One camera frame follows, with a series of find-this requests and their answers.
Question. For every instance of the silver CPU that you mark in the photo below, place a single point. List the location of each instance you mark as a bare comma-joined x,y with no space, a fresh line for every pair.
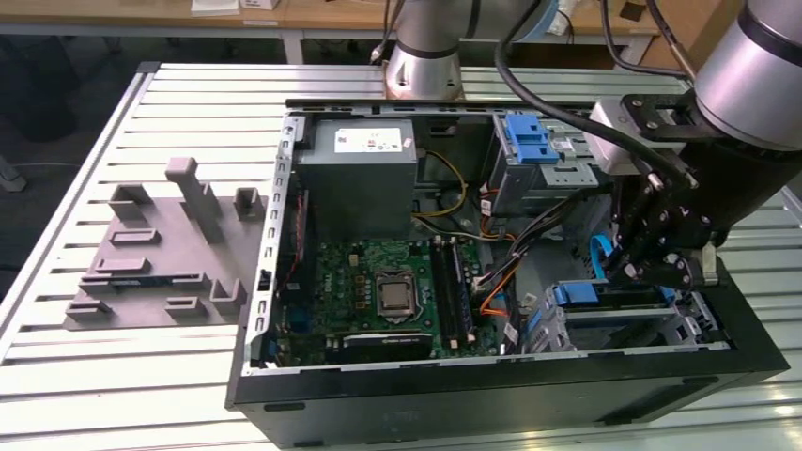
393,297

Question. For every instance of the white paper sheet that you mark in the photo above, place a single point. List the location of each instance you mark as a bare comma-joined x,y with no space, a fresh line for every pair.
213,5

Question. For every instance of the small white box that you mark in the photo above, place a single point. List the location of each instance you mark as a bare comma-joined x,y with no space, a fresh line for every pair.
260,4

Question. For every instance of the grey metal foot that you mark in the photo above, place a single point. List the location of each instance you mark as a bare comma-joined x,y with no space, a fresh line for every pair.
10,181

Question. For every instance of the metal optical drive cage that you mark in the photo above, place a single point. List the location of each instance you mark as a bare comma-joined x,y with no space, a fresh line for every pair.
519,188

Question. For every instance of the green motherboard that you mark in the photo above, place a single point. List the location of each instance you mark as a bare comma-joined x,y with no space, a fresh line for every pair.
337,282

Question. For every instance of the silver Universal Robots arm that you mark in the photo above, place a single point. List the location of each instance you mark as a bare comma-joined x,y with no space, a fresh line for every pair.
425,47

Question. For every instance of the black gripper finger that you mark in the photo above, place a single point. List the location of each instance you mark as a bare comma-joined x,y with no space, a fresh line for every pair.
635,211
658,270

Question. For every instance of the clear plastic bag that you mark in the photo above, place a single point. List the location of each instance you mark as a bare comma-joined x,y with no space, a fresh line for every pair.
560,23

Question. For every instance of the wooden desk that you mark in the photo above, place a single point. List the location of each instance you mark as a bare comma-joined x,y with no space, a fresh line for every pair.
125,16

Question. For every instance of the black open PC case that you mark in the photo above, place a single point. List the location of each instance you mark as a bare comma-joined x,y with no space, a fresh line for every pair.
437,404

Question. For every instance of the black graphics card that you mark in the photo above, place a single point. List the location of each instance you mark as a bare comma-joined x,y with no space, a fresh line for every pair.
381,346

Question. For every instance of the blue plastic drive latch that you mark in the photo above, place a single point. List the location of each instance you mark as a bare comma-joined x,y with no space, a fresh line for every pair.
526,141

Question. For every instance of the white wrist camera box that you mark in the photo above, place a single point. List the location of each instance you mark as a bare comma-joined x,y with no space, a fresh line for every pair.
610,155

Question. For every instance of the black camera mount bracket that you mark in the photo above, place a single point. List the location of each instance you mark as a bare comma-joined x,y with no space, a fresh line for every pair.
639,105

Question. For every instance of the grey power supply unit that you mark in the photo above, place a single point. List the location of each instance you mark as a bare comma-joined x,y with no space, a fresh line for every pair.
356,197

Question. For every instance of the small dark square item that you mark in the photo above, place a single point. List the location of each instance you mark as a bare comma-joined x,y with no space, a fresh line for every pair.
632,10

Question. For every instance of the black RAM slot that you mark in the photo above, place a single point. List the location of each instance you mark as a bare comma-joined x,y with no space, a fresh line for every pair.
445,291

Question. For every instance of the hard disk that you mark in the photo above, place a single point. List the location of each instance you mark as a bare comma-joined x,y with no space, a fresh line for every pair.
582,293

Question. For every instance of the metal disk bay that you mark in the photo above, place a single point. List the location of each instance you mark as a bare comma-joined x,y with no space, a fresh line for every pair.
614,324

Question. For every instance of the wooden cabinet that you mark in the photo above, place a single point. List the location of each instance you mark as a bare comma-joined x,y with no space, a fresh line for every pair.
711,23

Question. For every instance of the black CPU socket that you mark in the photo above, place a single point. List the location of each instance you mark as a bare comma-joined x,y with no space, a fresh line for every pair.
395,274

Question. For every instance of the grey parts rack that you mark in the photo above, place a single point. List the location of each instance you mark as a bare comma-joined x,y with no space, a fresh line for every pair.
163,253

